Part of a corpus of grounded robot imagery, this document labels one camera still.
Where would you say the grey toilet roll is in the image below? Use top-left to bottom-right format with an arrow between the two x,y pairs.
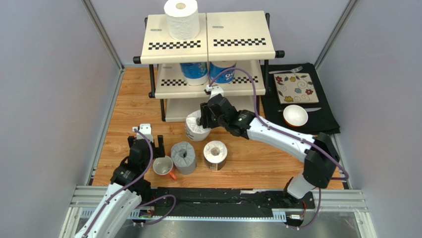
170,141 -> 197,175

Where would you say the blue label roll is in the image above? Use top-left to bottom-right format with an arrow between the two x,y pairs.
209,61 -> 237,84

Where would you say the blue plastic roll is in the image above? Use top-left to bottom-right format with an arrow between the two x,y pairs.
180,62 -> 209,86

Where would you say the brown toilet roll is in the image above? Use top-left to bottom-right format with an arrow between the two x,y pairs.
203,141 -> 228,171

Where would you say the plain white toilet roll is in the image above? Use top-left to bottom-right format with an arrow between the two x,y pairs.
164,0 -> 200,41

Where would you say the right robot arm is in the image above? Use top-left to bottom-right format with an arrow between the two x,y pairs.
199,94 -> 340,199

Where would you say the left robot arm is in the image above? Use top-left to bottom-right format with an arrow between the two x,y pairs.
74,134 -> 165,238

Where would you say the cream three-tier checkered shelf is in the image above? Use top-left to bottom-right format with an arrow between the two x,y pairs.
133,11 -> 285,122

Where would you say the white bowl orange outside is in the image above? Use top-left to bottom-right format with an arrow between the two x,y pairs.
282,105 -> 309,127

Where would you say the square floral ceramic plate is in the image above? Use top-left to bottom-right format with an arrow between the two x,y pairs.
274,73 -> 319,105

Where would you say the silver fork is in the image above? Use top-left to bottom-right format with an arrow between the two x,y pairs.
269,66 -> 303,74

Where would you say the silver table knife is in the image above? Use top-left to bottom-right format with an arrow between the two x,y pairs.
277,107 -> 321,113

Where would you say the black cloth placemat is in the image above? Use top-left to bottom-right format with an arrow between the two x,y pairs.
261,63 -> 340,134

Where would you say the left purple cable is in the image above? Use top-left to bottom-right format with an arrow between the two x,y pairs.
82,128 -> 177,238

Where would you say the purple cable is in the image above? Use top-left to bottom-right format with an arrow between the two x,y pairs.
206,67 -> 350,231
82,128 -> 177,238

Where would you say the white mug orange handle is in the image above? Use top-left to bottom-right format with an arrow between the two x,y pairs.
153,156 -> 177,180

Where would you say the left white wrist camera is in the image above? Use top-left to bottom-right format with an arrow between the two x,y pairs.
132,123 -> 154,142

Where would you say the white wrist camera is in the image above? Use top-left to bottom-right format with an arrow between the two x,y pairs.
204,85 -> 224,99
132,123 -> 154,142

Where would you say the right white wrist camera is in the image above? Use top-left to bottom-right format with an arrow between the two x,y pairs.
204,85 -> 224,99

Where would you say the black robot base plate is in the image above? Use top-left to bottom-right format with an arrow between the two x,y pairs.
145,187 -> 316,218

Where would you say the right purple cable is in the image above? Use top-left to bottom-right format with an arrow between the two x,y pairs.
206,67 -> 350,231

